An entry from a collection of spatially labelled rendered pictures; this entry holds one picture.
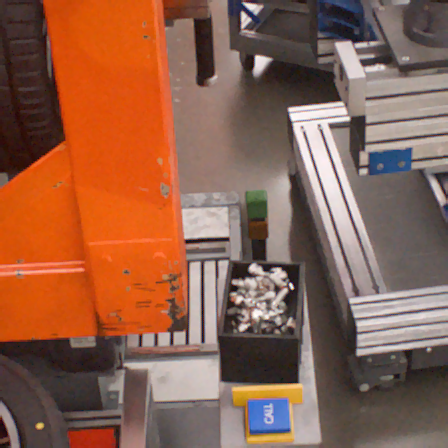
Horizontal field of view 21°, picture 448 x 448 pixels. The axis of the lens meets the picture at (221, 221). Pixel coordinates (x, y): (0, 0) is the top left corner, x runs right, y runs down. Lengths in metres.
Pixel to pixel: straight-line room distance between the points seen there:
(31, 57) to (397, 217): 1.07
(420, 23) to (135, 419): 0.90
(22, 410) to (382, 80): 0.91
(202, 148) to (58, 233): 1.49
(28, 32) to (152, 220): 0.43
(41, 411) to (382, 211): 1.14
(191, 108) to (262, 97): 0.22
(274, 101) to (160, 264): 1.70
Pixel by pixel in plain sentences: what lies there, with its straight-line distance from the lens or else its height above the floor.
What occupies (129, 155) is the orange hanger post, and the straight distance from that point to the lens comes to 1.90.
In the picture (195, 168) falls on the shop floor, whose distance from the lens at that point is 3.41.
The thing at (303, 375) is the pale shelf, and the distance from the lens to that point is 2.16.
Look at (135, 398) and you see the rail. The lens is 2.23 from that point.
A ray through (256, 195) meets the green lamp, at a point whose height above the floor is 0.66.
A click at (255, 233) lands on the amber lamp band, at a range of 2.24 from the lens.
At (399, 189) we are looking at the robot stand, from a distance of 2.97.
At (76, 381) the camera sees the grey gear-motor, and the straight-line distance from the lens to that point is 2.53.
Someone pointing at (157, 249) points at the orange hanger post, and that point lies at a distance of 2.01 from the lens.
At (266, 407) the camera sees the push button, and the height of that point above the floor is 0.48.
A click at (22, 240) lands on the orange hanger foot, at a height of 0.73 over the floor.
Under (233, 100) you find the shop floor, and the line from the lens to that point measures 3.69.
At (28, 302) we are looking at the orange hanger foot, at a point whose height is 0.61.
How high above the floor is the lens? 2.01
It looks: 39 degrees down
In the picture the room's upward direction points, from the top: 4 degrees counter-clockwise
